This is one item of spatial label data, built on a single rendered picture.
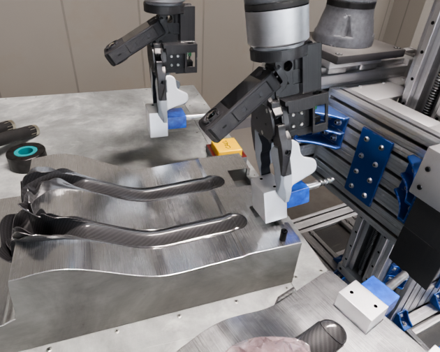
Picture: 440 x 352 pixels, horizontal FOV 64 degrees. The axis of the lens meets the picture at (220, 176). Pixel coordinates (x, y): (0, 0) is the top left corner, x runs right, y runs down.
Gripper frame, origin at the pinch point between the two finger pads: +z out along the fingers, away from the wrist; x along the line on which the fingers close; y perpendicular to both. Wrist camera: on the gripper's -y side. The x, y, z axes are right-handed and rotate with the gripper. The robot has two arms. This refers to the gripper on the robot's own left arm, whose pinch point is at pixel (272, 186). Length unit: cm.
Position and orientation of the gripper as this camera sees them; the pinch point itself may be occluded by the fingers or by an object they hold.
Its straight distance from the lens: 53.6
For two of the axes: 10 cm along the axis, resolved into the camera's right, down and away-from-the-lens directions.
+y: 9.4, -2.6, 2.1
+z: 1.3, 8.6, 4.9
